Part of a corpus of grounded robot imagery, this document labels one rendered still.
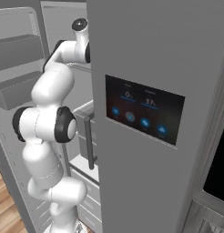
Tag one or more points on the open grey freezer door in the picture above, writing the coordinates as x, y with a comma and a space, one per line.
18, 100

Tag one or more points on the grey freezer drawer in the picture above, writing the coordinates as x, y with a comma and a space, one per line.
85, 133

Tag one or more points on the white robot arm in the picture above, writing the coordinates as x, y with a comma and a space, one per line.
48, 121

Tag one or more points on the grey fridge with touch screen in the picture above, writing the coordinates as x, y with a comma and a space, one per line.
159, 115

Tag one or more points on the grey wooden cupboard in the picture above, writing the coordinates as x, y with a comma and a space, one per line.
205, 217

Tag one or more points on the black oven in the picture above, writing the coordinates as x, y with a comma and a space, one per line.
217, 165

